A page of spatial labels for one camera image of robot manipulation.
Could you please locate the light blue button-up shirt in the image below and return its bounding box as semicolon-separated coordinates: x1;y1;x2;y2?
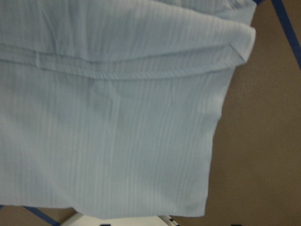
0;0;256;219

